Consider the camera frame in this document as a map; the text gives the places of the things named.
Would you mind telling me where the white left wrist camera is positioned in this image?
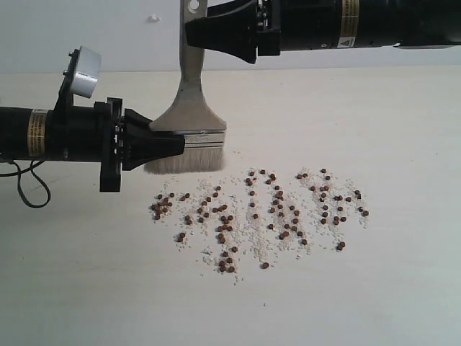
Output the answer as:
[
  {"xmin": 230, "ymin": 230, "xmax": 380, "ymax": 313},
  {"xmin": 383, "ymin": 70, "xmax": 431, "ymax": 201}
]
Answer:
[{"xmin": 54, "ymin": 46, "xmax": 102, "ymax": 111}]

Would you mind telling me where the scattered brown pellets and rice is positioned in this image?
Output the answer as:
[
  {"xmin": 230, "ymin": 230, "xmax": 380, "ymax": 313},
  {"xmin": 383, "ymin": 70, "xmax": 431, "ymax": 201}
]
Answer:
[{"xmin": 146, "ymin": 162, "xmax": 374, "ymax": 283}]

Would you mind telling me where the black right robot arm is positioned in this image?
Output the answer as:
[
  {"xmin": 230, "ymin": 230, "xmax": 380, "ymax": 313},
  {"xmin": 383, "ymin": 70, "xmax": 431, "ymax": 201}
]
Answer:
[{"xmin": 185, "ymin": 0, "xmax": 460, "ymax": 64}]

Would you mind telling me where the white wide paint brush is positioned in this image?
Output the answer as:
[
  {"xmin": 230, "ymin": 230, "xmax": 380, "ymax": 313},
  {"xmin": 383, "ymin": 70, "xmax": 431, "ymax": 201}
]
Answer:
[{"xmin": 145, "ymin": 1, "xmax": 227, "ymax": 174}]

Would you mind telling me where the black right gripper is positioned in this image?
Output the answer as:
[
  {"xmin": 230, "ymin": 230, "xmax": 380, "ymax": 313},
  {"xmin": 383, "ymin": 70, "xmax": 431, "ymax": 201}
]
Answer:
[{"xmin": 185, "ymin": 0, "xmax": 344, "ymax": 64}]

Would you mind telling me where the small white wall bump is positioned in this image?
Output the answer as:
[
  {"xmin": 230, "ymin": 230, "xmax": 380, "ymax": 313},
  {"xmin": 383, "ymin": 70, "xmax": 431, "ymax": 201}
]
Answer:
[{"xmin": 147, "ymin": 14, "xmax": 161, "ymax": 23}]

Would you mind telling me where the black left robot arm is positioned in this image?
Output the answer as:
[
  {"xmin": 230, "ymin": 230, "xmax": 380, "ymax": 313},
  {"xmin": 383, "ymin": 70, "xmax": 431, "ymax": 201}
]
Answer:
[{"xmin": 1, "ymin": 98, "xmax": 185, "ymax": 192}]

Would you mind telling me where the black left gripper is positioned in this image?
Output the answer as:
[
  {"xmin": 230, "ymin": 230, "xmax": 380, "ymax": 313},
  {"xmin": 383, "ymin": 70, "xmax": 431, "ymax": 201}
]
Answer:
[{"xmin": 45, "ymin": 97, "xmax": 185, "ymax": 192}]

